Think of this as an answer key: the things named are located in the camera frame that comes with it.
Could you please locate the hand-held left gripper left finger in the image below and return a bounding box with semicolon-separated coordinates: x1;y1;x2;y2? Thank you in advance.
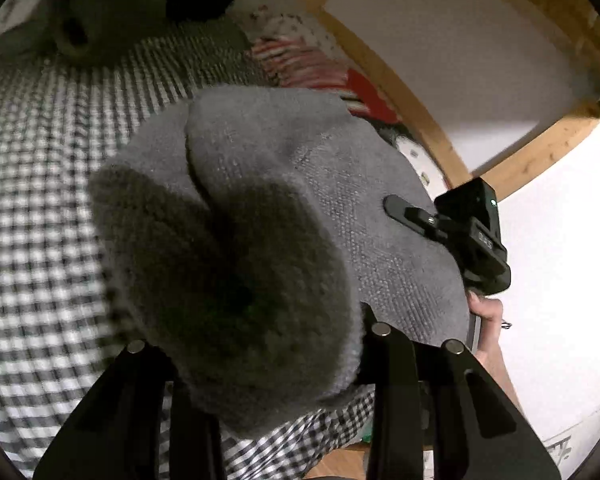
32;339;226;480

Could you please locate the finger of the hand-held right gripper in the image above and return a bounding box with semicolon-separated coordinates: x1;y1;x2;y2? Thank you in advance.
383;194;447;240

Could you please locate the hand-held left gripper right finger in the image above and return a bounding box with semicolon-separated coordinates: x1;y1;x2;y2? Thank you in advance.
355;304;563;480

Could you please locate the grey knit sweater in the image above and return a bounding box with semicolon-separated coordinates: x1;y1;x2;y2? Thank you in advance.
87;85;472;437

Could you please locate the person's right forearm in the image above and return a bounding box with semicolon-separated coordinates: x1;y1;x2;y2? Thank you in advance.
482;352;527;413

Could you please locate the person's right hand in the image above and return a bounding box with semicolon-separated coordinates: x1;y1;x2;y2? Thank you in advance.
468;295;505;377

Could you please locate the dark printed cushion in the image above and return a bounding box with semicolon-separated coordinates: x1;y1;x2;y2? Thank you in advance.
344;67;447;187

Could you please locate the red white striped cloth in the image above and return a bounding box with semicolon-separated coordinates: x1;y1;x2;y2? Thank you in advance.
250;35;353;92

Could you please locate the white floral pillow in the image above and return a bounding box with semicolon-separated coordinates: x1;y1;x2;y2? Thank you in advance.
240;0;341;56

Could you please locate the black white gingham bedsheet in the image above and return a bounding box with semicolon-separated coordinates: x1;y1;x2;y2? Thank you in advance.
0;20;376;480

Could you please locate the olive green cloth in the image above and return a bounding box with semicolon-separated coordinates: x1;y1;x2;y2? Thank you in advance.
52;0;168;67

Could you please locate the white patterned cloth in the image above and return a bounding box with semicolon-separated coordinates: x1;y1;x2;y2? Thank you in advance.
0;0;58;63

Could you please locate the wooden bed frame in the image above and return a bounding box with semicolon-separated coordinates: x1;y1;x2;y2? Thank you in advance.
297;0;600;193

